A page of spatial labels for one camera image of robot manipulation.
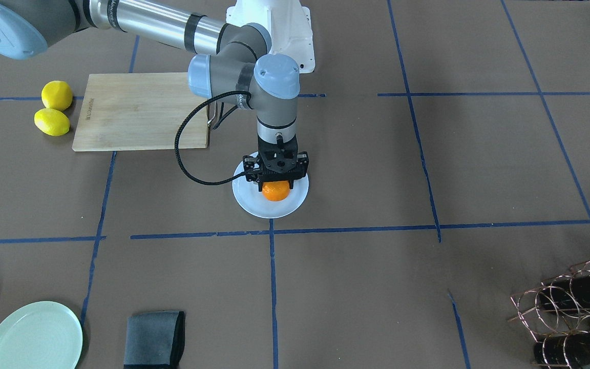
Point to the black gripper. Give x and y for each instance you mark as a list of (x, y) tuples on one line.
[(250, 167)]

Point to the orange mandarin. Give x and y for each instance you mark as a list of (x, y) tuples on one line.
[(275, 190)]

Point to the light blue plate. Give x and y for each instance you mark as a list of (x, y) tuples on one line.
[(253, 201)]

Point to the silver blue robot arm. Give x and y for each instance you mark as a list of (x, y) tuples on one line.
[(232, 64)]

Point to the light green plate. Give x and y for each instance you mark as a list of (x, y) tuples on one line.
[(44, 334)]

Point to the bamboo cutting board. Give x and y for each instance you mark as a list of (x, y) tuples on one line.
[(133, 111)]

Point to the folded grey cloth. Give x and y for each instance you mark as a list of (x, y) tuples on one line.
[(155, 340)]

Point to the yellow lemon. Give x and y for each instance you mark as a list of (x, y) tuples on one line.
[(52, 122), (57, 95)]

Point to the dark wine bottle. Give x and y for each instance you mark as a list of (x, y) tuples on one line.
[(571, 351), (569, 295)]

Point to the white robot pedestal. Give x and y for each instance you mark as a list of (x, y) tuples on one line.
[(288, 23)]

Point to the copper wire bottle rack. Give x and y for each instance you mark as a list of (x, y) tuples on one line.
[(541, 324)]

